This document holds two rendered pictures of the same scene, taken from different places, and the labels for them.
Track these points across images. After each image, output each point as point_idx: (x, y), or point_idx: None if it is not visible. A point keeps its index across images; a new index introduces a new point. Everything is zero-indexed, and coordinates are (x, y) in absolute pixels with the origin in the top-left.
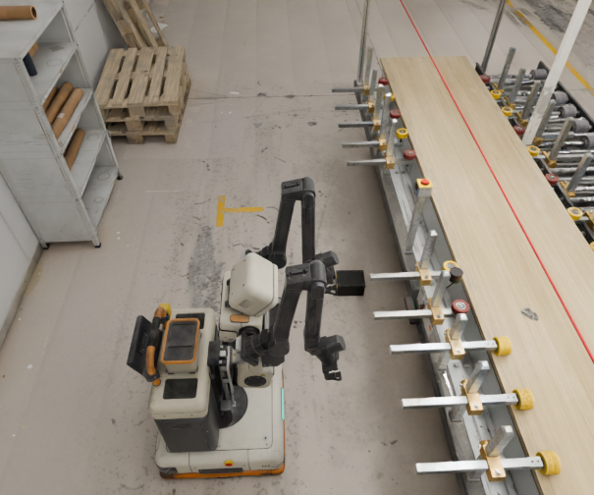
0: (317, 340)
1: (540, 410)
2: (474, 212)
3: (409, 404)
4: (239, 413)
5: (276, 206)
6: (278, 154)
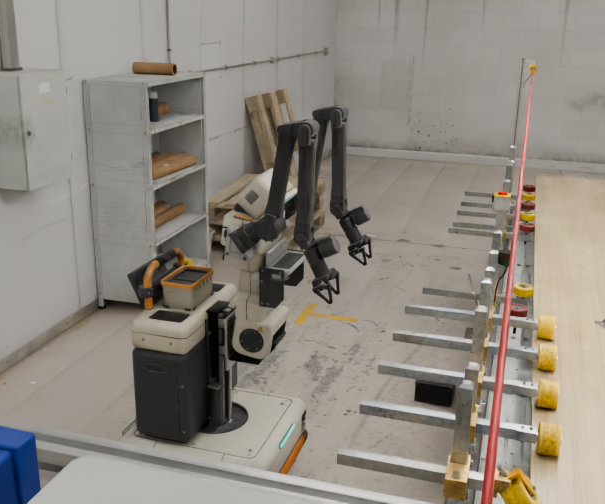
0: (306, 224)
1: (570, 376)
2: (582, 264)
3: (401, 332)
4: (230, 429)
5: (374, 321)
6: (399, 284)
